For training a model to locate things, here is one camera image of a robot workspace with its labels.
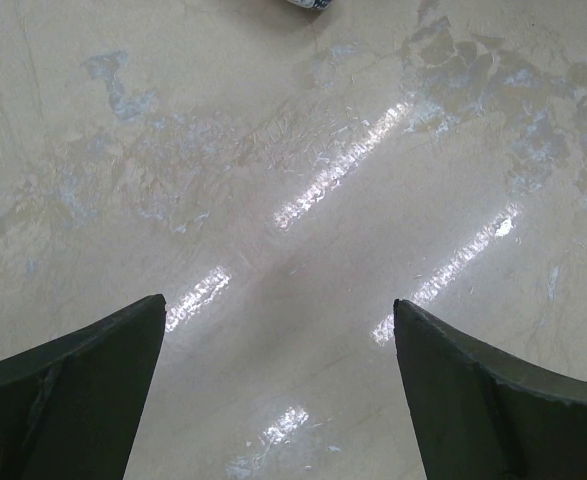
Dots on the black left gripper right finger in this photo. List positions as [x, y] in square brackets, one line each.
[481, 413]

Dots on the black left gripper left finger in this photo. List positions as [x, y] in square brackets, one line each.
[70, 408]

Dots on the printed glasses case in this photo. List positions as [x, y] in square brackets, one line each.
[317, 5]

